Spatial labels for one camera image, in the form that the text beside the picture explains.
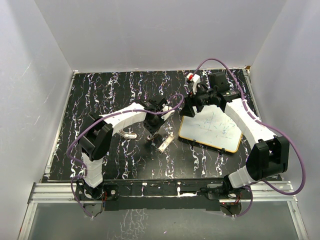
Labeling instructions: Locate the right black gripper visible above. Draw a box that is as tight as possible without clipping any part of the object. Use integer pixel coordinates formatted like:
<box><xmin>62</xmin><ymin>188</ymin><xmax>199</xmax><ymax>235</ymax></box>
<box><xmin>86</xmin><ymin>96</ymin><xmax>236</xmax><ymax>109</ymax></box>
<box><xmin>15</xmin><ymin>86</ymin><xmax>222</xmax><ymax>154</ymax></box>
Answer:
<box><xmin>179</xmin><ymin>84</ymin><xmax>216</xmax><ymax>118</ymax></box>

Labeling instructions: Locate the beige stapler top cover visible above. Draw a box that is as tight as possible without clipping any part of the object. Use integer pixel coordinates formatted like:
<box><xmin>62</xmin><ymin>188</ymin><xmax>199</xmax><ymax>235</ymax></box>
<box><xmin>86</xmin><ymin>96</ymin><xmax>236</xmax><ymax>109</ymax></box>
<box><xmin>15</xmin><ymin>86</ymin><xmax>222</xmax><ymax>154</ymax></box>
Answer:
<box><xmin>118</xmin><ymin>130</ymin><xmax>137</xmax><ymax>139</ymax></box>

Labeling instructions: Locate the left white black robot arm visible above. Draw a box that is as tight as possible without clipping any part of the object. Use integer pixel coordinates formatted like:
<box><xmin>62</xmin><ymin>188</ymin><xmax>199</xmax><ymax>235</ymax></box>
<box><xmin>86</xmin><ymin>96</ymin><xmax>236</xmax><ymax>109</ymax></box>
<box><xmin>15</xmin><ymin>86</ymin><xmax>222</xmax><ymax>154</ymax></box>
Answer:
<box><xmin>78</xmin><ymin>98</ymin><xmax>169</xmax><ymax>200</ymax></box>

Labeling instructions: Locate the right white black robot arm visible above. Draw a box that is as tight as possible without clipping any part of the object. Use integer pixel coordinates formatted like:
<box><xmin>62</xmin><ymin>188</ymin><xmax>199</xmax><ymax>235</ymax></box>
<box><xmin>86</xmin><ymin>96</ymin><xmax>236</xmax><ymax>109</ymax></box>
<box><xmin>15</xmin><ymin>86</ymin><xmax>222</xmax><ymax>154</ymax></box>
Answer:
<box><xmin>178</xmin><ymin>72</ymin><xmax>290</xmax><ymax>199</ymax></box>

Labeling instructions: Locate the orange framed whiteboard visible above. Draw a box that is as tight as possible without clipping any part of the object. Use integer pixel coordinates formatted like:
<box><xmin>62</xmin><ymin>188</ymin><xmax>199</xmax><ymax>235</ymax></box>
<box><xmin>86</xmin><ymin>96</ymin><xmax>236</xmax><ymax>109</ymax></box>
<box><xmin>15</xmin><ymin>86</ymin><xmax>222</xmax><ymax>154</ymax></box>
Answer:
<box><xmin>178</xmin><ymin>105</ymin><xmax>243</xmax><ymax>153</ymax></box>

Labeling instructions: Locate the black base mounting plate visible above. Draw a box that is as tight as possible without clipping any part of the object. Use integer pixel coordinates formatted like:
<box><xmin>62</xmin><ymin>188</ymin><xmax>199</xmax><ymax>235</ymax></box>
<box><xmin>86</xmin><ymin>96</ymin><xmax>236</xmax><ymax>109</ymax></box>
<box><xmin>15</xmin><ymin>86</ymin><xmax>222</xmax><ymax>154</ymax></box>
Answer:
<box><xmin>71</xmin><ymin>176</ymin><xmax>253</xmax><ymax>212</ymax></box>

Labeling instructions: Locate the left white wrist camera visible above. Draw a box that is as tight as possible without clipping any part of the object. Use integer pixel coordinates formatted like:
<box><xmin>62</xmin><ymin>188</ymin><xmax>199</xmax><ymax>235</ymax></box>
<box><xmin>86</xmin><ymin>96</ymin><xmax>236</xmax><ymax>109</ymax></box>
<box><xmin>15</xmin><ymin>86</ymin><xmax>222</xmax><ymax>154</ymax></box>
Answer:
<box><xmin>160</xmin><ymin>105</ymin><xmax>175</xmax><ymax>121</ymax></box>

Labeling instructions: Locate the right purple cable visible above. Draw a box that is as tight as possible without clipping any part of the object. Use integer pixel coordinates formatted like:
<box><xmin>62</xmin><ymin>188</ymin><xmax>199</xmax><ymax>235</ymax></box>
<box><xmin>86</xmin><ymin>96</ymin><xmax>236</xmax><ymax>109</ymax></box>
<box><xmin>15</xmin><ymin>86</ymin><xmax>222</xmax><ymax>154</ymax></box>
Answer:
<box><xmin>193</xmin><ymin>58</ymin><xmax>306</xmax><ymax>220</ymax></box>

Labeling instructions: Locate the purple cable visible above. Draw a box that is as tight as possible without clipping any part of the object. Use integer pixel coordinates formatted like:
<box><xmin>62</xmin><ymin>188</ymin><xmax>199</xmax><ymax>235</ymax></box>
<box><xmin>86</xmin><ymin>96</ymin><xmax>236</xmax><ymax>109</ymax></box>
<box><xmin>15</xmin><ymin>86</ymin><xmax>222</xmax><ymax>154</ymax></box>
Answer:
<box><xmin>193</xmin><ymin>58</ymin><xmax>306</xmax><ymax>220</ymax></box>
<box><xmin>66</xmin><ymin>93</ymin><xmax>186</xmax><ymax>221</ymax></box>

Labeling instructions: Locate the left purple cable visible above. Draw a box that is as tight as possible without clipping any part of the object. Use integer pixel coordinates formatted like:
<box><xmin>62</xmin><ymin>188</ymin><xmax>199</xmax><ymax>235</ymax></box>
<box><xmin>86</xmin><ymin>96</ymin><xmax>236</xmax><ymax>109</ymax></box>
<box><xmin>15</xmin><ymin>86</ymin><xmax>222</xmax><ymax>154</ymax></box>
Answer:
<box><xmin>66</xmin><ymin>93</ymin><xmax>186</xmax><ymax>221</ymax></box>

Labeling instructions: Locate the aluminium frame rail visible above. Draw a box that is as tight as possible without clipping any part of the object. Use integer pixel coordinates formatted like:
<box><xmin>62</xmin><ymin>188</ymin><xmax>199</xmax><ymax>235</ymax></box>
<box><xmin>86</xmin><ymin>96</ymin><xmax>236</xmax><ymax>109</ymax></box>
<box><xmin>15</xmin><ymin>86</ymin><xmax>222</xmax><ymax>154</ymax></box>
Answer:
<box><xmin>27</xmin><ymin>181</ymin><xmax>298</xmax><ymax>204</ymax></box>

